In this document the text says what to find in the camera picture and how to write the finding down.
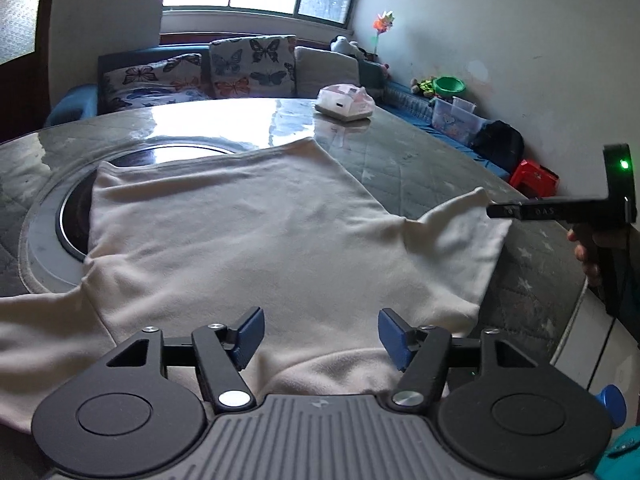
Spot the cream white sweatshirt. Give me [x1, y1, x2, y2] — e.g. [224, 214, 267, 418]
[1, 139, 510, 431]

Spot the right hand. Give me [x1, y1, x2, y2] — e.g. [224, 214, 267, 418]
[567, 229, 601, 286]

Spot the red plastic box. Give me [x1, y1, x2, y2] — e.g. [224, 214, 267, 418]
[509, 159, 560, 198]

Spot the black backpack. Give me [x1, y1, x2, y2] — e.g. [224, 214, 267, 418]
[471, 120, 525, 174]

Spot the clear plastic storage box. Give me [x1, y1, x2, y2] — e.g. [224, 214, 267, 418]
[432, 98, 486, 145]

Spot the round black induction cooktop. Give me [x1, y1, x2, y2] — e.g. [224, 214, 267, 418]
[55, 143, 241, 262]

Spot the green plastic bowl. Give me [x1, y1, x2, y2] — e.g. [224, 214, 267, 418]
[432, 76, 466, 98]

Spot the blue sofa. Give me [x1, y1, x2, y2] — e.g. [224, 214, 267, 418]
[43, 43, 516, 180]

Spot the pink white tissue box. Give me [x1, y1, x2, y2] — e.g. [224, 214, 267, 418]
[314, 84, 375, 122]

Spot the butterfly cushion lying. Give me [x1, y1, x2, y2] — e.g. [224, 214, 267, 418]
[102, 53, 209, 113]

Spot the butterfly cushion upright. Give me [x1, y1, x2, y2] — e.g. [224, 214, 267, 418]
[208, 35, 297, 99]

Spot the beige cushion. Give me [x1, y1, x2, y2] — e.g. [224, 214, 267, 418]
[294, 47, 360, 99]

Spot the white plush toy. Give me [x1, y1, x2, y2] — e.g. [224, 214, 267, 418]
[330, 36, 368, 60]

